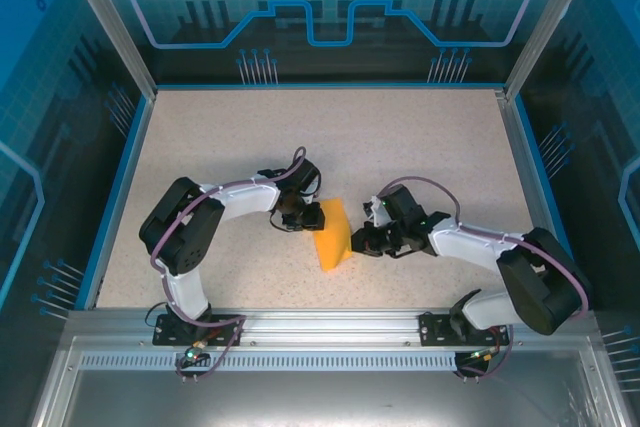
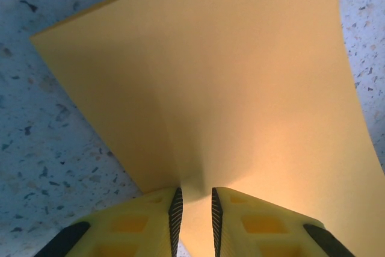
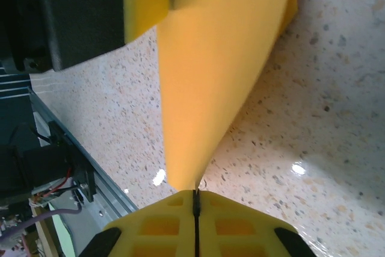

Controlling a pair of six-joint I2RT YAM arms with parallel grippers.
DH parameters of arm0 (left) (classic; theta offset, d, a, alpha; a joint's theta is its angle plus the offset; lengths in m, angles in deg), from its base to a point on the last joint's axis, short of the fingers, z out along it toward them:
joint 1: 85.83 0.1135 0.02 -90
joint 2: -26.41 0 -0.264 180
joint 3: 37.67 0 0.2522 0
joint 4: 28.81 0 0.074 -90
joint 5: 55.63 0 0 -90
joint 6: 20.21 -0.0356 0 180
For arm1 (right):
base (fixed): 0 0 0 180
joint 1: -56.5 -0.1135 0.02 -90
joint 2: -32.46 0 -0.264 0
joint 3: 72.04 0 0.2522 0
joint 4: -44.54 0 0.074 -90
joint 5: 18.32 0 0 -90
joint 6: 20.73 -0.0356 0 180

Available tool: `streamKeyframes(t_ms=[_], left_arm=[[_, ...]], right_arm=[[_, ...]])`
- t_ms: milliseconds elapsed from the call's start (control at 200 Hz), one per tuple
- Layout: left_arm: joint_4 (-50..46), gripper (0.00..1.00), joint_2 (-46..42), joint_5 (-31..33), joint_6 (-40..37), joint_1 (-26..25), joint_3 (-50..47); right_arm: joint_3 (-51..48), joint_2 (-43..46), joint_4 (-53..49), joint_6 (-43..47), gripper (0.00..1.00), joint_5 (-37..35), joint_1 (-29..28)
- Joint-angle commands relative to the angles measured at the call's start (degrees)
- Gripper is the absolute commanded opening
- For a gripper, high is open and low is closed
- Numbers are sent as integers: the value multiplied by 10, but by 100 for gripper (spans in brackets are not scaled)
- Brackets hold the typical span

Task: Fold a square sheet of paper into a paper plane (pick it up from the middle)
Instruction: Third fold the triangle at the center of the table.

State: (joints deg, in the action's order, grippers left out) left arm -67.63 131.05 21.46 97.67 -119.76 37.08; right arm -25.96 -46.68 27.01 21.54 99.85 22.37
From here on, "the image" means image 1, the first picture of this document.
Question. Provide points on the sheet metal tray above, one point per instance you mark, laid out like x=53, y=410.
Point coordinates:
x=320, y=402

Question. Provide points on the aluminium table side rail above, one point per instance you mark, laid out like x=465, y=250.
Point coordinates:
x=522, y=157

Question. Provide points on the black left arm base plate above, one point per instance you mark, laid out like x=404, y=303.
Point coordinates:
x=161, y=340

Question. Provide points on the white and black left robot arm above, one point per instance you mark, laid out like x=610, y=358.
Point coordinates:
x=185, y=227

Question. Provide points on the orange paper sheet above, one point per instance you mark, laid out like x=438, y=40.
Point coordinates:
x=332, y=237

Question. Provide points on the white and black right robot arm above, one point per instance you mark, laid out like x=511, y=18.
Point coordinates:
x=535, y=287

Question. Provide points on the blue printed grid panel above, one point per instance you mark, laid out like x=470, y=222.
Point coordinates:
x=40, y=147
x=600, y=147

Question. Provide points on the aluminium mounting rail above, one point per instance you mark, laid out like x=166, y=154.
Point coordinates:
x=330, y=327

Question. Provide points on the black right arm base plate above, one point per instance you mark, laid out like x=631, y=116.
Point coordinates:
x=432, y=329

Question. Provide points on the blue table edge trim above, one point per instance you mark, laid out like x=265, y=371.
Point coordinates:
x=104, y=247

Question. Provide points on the aluminium frame post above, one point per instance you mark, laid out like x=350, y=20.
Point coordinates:
x=110, y=22
x=550, y=22

